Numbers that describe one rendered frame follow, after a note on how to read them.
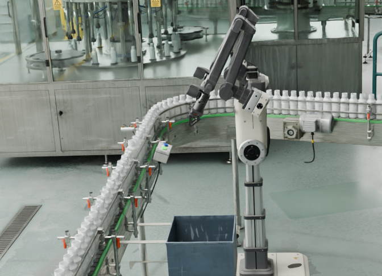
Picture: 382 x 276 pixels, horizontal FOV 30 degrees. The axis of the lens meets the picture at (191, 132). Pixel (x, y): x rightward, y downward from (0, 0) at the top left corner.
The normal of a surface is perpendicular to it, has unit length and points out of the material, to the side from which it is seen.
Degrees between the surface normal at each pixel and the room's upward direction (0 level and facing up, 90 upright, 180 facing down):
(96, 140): 91
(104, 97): 90
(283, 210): 0
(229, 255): 90
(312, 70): 90
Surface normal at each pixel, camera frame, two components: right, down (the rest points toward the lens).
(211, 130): 0.25, 0.23
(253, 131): -0.08, 0.47
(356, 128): -0.40, 0.28
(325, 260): -0.06, -0.96
